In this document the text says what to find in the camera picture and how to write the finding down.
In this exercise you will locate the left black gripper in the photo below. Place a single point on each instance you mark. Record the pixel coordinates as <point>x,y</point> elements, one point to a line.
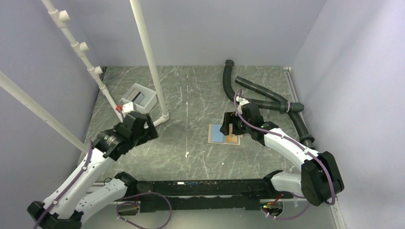
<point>148,133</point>

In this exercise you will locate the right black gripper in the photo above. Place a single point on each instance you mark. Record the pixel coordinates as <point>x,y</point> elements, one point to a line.
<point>230,118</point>

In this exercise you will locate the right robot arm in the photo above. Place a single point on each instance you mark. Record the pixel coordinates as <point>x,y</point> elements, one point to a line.
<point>319,180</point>

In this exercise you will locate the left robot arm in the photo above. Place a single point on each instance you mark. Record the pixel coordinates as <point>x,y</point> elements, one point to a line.
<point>108,146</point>

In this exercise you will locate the white plastic card tray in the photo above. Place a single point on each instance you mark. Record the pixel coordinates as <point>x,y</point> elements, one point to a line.
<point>150,99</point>

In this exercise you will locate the cards stack in tray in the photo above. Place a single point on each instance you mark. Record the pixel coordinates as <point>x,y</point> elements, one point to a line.
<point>134,96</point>

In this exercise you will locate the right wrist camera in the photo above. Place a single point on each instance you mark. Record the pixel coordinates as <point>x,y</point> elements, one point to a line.
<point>240,101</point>

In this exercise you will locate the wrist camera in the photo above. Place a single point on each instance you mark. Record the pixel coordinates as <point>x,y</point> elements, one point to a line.
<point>240,101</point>
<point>126,108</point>

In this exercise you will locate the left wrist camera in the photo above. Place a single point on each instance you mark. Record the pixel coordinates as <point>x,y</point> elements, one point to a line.
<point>126,108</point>

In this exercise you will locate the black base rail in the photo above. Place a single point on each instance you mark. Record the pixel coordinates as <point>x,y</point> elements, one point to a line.
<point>248,194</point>

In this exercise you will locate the white PVC pipe frame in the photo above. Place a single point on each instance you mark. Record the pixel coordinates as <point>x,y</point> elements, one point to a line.
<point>60,19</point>

